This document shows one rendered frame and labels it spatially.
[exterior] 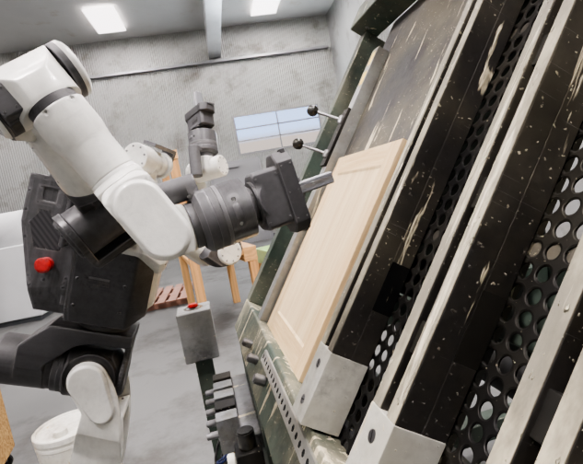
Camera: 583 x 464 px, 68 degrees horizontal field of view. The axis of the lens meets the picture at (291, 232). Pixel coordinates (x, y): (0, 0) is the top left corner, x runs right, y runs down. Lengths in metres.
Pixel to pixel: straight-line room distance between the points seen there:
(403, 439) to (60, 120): 0.54
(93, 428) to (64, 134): 0.73
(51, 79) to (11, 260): 6.78
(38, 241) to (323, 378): 0.65
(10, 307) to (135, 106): 6.13
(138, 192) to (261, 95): 11.22
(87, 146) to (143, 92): 11.23
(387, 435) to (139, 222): 0.38
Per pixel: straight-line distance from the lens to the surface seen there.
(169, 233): 0.55
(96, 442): 1.17
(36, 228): 1.03
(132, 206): 0.56
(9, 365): 1.16
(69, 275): 1.01
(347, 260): 0.94
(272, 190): 0.61
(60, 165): 0.74
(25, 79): 0.63
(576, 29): 0.62
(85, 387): 1.10
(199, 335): 1.58
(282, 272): 1.37
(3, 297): 7.51
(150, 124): 11.65
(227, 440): 1.19
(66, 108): 0.61
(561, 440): 0.37
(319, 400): 0.74
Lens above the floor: 1.30
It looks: 6 degrees down
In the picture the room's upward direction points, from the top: 10 degrees counter-clockwise
